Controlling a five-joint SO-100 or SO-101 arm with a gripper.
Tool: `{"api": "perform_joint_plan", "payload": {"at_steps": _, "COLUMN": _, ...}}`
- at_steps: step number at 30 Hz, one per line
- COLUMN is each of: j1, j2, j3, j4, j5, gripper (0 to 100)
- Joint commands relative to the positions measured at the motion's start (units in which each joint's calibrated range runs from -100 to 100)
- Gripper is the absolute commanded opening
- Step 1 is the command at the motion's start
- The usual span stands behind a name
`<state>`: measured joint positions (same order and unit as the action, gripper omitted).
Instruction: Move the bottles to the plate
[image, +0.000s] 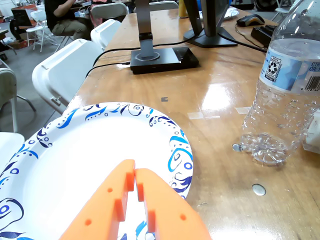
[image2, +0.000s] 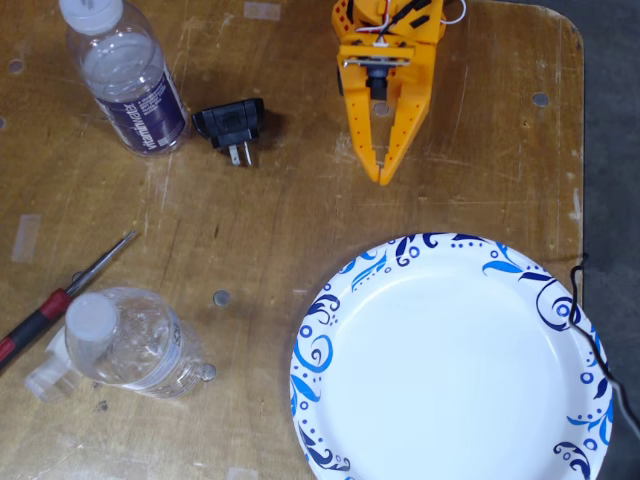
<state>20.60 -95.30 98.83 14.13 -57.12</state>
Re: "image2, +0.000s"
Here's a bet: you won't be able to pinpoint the thin black cable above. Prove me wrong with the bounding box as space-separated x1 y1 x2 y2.
569 253 640 436

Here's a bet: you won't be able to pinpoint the black power plug adapter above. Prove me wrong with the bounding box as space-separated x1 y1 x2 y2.
191 97 266 168

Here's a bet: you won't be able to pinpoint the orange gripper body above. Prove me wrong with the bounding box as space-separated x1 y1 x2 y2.
337 42 436 101

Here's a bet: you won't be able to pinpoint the red black screwdriver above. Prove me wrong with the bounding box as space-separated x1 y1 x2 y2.
0 229 138 374

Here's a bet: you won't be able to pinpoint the clear tape dispenser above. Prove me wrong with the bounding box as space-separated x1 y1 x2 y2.
23 327 84 404

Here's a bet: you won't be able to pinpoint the black camera cable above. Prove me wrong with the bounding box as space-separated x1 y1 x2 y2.
389 0 432 26

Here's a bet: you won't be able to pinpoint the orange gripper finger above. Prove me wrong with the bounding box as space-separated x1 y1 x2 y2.
378 91 433 188
338 64 382 184

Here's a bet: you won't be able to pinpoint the white blue patterned paper plate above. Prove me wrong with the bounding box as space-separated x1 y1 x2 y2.
288 232 615 480

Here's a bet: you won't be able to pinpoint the red white servo wires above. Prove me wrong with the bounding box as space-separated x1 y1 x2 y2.
442 0 469 25

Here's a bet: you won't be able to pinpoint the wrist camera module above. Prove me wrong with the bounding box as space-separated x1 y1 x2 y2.
342 45 416 101

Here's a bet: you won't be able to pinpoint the vitaminwater bottle purple label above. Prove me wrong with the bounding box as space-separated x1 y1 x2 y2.
58 0 192 159

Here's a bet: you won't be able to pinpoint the clear crinkled water bottle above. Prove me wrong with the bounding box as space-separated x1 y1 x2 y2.
63 286 209 400

